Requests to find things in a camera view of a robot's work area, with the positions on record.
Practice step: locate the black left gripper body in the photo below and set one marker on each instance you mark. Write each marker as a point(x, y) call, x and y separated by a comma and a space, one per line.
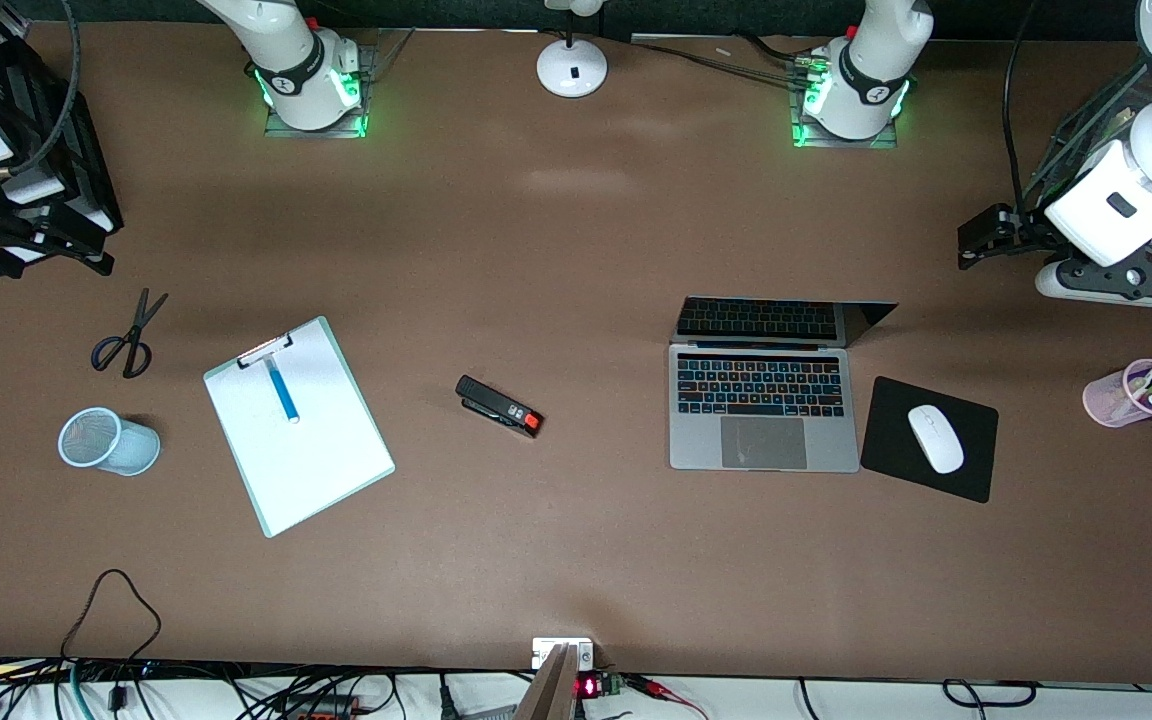
point(1028, 232)

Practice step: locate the blue marker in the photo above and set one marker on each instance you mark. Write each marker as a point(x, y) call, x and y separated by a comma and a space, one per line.
point(282, 390)

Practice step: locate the silver laptop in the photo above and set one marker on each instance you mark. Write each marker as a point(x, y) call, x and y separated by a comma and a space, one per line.
point(766, 410)

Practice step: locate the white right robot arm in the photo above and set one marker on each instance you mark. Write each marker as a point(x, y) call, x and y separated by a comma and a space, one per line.
point(286, 50)

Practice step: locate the black stacked paper tray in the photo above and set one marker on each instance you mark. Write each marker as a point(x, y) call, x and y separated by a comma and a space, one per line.
point(86, 180)

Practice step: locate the pink translucent pen cup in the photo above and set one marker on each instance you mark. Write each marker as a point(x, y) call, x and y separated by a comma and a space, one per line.
point(1106, 400)

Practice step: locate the black scissors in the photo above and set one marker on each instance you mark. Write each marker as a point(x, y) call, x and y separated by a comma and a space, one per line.
point(131, 350)

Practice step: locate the black mesh desk organizer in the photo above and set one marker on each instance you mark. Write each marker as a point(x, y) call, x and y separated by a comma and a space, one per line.
point(1086, 130)

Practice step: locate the white computer mouse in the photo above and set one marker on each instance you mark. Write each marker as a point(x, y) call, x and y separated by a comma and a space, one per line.
point(936, 438)

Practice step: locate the blue mesh pen cup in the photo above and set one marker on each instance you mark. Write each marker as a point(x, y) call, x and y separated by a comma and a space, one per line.
point(131, 448)

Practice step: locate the black mouse pad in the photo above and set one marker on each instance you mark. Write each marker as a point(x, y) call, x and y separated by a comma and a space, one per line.
point(886, 440)

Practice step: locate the white clipboard with green edge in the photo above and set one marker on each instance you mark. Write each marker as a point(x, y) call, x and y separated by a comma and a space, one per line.
point(306, 450)

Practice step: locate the white round lamp base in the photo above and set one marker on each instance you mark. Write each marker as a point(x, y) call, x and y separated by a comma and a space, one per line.
point(572, 68)

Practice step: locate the black stapler with red end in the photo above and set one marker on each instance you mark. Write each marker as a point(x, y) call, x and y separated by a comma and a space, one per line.
point(496, 403)

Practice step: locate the black orange power strip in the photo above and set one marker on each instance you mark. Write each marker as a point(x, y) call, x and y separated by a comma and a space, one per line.
point(321, 708)

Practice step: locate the circuit board with red display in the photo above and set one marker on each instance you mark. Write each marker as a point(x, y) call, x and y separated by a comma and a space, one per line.
point(588, 687)

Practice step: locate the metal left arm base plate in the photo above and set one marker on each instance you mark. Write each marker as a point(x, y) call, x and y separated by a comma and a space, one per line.
point(846, 144)

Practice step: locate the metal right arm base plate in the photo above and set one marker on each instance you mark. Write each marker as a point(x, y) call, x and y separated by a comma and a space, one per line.
point(336, 133)

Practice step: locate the white mounting bracket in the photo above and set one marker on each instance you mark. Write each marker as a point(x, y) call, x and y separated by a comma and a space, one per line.
point(546, 650)

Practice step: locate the grey camera post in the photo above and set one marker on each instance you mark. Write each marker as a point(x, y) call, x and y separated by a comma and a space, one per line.
point(548, 695)

